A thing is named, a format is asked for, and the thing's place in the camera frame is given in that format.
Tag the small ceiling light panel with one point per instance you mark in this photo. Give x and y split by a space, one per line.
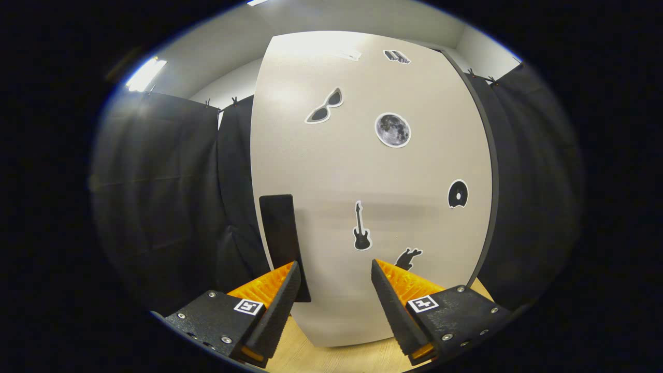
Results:
146 75

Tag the large ceiling light panel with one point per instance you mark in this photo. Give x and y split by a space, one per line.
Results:
257 2

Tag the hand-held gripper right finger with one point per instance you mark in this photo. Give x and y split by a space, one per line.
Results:
393 311

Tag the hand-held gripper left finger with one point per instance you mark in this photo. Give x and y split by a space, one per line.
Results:
277 316

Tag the black backdrop cloth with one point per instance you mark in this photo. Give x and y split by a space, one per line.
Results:
155 197

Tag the beige shoe cabinet door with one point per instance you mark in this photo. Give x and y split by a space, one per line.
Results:
321 171

